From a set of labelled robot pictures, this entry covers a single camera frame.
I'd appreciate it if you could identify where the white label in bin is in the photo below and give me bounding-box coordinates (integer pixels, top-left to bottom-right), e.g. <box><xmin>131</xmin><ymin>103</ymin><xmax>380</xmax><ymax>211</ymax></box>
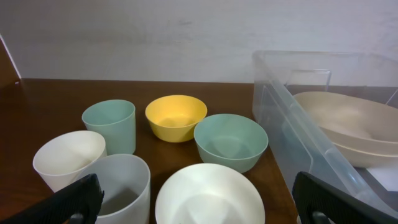
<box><xmin>367</xmin><ymin>163</ymin><xmax>398</xmax><ymax>192</ymax></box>

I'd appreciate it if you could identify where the cream plate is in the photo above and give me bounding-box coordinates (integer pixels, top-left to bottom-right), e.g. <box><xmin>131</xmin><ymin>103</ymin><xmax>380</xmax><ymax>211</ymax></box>
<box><xmin>334</xmin><ymin>143</ymin><xmax>397</xmax><ymax>168</ymax></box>

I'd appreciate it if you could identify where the yellow small bowl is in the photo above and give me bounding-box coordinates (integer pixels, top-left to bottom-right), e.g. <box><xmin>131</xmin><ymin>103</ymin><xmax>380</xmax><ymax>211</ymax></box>
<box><xmin>145</xmin><ymin>95</ymin><xmax>208</xmax><ymax>142</ymax></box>

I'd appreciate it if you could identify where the green small bowl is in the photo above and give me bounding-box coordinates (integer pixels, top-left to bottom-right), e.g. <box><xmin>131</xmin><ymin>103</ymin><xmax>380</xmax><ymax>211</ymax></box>
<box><xmin>194</xmin><ymin>114</ymin><xmax>269</xmax><ymax>173</ymax></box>

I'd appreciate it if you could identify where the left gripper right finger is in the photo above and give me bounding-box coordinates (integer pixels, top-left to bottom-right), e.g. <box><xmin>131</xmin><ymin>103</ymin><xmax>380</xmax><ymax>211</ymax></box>
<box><xmin>292</xmin><ymin>172</ymin><xmax>397</xmax><ymax>224</ymax></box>

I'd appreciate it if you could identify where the green cup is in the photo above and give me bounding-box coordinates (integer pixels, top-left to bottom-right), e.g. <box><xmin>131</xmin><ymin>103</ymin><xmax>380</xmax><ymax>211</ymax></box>
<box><xmin>81</xmin><ymin>100</ymin><xmax>136</xmax><ymax>155</ymax></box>

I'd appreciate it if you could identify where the cream cup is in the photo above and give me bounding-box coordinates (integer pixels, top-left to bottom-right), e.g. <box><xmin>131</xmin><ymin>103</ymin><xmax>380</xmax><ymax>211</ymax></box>
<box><xmin>32</xmin><ymin>130</ymin><xmax>107</xmax><ymax>192</ymax></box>

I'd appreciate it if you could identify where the white small bowl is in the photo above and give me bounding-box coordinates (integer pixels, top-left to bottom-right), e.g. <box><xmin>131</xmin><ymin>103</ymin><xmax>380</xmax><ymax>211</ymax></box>
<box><xmin>155</xmin><ymin>163</ymin><xmax>266</xmax><ymax>224</ymax></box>

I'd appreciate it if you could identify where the beige bowl plate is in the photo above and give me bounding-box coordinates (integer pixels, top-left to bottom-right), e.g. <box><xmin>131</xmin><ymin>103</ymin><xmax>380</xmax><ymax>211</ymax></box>
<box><xmin>294</xmin><ymin>91</ymin><xmax>397</xmax><ymax>156</ymax></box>

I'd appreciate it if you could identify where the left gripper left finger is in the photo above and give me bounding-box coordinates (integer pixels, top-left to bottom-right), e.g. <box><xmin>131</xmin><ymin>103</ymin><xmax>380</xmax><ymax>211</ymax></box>
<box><xmin>1</xmin><ymin>174</ymin><xmax>104</xmax><ymax>224</ymax></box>

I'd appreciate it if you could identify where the grey cup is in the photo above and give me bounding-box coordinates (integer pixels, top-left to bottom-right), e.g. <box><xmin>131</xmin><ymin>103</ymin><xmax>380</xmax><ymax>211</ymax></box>
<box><xmin>74</xmin><ymin>154</ymin><xmax>150</xmax><ymax>224</ymax></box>

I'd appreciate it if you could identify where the clear plastic storage bin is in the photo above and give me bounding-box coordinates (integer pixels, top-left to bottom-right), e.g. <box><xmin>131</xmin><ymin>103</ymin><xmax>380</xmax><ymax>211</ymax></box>
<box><xmin>252</xmin><ymin>50</ymin><xmax>397</xmax><ymax>217</ymax></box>

